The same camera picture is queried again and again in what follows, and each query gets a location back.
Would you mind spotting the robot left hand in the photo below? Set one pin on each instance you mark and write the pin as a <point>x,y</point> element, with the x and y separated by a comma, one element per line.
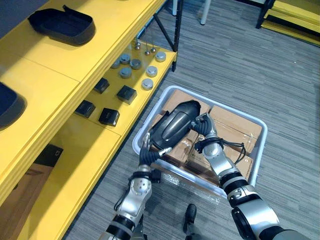
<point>147,156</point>

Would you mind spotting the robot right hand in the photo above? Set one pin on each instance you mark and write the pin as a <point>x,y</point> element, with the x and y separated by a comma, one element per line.
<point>205,128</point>

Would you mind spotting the black plastic housing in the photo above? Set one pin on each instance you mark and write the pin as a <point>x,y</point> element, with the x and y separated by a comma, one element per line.
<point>172,125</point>
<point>62,25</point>
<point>12,107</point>

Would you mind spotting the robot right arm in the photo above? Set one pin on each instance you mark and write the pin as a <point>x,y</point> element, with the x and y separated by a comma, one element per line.
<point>250,210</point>

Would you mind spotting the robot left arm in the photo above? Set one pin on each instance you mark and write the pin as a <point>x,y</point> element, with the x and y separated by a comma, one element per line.
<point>136,197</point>

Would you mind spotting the yellow shelf unit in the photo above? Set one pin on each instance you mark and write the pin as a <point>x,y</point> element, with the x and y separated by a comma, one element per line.
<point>62,65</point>

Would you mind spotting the white plastic bin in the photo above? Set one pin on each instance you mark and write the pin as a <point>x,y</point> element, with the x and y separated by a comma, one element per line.
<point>180,178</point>

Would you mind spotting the small black square box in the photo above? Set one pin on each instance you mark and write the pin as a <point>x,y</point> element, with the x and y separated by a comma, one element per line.
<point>127,94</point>
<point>109,117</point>
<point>102,85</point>
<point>85,109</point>

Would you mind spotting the round silver metal weight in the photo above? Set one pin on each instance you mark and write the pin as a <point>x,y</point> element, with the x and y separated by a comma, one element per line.
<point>125,58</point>
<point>115,64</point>
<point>151,71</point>
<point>161,57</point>
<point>147,84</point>
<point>135,64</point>
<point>125,73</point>

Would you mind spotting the robot dark foot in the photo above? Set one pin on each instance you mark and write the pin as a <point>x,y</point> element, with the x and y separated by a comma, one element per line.
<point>190,216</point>

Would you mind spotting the metal pin with ball end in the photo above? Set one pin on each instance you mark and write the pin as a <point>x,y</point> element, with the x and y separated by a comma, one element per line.
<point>137,46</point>
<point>147,52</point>
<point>153,50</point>

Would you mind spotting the black printed carton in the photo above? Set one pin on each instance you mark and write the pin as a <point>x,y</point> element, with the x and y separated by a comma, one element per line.
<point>50,153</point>

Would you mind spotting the white table leg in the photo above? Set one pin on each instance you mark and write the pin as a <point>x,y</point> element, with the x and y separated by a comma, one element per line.
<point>204,12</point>

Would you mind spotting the large brown cardboard carton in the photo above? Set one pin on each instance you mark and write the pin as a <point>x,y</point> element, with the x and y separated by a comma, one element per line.
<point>27,182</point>

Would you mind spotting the black frame yellow board rack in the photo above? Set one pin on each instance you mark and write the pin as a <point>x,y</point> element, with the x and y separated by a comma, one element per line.
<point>287,27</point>

